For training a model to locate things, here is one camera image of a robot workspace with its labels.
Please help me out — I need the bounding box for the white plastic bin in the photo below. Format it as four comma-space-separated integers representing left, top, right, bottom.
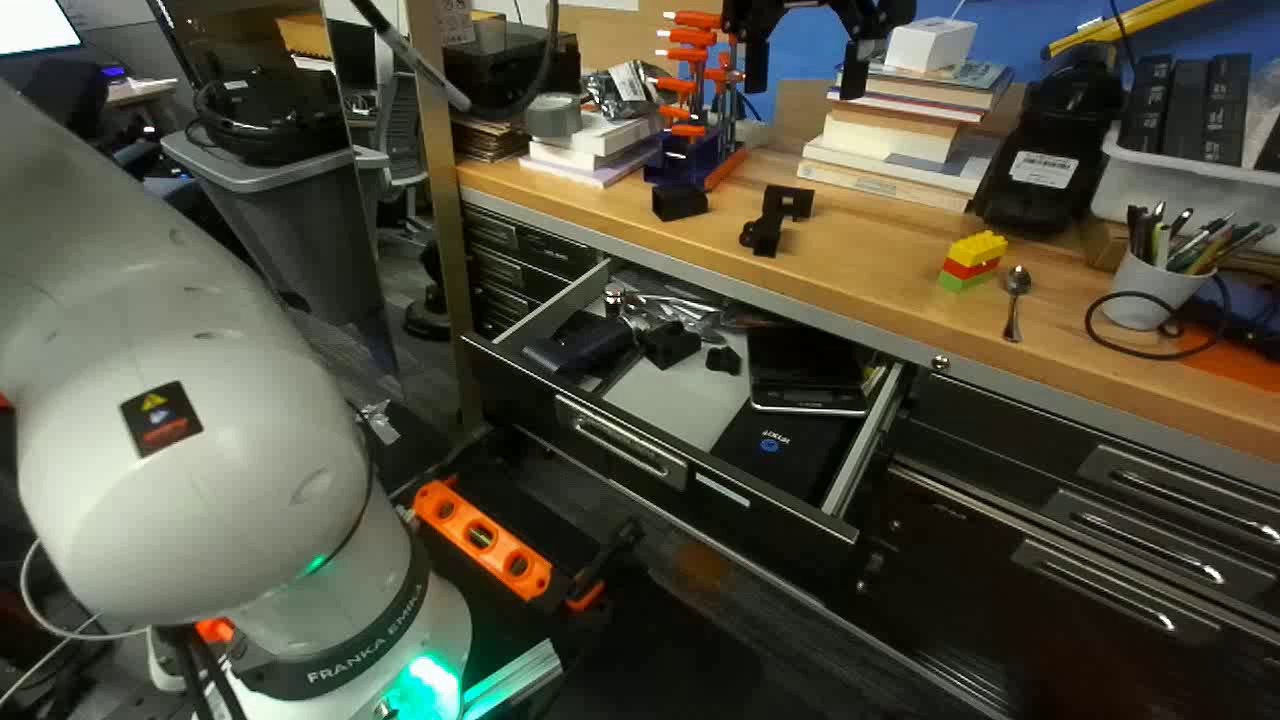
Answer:
1094, 53, 1280, 226

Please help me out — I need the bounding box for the black cube block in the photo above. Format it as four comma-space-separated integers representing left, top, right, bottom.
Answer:
654, 186, 707, 220

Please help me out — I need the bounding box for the grey trash bin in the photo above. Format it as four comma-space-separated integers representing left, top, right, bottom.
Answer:
165, 131, 402, 376

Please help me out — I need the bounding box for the orange spirit level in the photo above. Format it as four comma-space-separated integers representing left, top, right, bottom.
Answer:
413, 480, 556, 603

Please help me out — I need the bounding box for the orange handled tool set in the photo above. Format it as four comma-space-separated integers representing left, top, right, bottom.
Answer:
643, 7, 745, 194

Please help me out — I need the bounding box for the yellow ruler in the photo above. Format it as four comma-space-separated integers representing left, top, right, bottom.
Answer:
1040, 0, 1213, 62

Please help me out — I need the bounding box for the white small box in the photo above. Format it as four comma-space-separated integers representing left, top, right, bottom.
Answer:
884, 16, 978, 77

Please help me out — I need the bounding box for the black label printer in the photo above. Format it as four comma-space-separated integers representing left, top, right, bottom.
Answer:
969, 57, 1124, 238

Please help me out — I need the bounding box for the black tablet in drawer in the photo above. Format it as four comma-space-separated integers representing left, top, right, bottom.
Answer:
749, 326, 870, 415

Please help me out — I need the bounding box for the black box blue logo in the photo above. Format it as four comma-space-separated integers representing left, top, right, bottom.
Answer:
713, 408, 859, 503

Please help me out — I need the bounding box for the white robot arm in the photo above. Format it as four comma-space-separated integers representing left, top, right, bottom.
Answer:
0, 91, 490, 720

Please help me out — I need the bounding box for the colourful toy brick stack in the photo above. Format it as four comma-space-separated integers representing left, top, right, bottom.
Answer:
935, 231, 1010, 292

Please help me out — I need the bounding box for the metal spoon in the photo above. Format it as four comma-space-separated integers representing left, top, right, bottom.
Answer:
1005, 263, 1032, 344

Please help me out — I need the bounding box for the metal drawer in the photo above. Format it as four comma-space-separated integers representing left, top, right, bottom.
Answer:
464, 262, 905, 584

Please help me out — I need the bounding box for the dark blue flashlight case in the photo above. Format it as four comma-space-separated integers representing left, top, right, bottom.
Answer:
523, 317, 631, 376

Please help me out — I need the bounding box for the black cable loop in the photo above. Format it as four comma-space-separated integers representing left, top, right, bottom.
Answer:
1081, 274, 1236, 363

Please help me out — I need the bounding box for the white pen cup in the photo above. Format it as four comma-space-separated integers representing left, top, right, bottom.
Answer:
1100, 253, 1206, 332

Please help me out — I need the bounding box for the stack of books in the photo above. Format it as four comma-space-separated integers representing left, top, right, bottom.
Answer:
796, 62, 1026, 212

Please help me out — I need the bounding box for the black angled part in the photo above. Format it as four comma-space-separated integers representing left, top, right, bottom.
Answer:
740, 218, 784, 255

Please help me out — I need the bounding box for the black device box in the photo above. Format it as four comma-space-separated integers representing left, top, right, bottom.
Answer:
445, 19, 581, 117

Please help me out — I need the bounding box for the crumpled silver foil bag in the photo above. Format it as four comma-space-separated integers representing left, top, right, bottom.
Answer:
584, 62, 656, 122

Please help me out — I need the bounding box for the black bracket part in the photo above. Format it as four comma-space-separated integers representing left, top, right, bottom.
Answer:
766, 186, 816, 220

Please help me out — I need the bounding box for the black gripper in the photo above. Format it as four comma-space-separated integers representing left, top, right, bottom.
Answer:
716, 0, 921, 104

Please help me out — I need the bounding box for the grey duct tape roll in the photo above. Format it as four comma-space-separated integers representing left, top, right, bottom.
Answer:
523, 91, 581, 138

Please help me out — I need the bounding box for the small black clip part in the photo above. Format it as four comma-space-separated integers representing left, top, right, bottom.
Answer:
705, 349, 740, 376

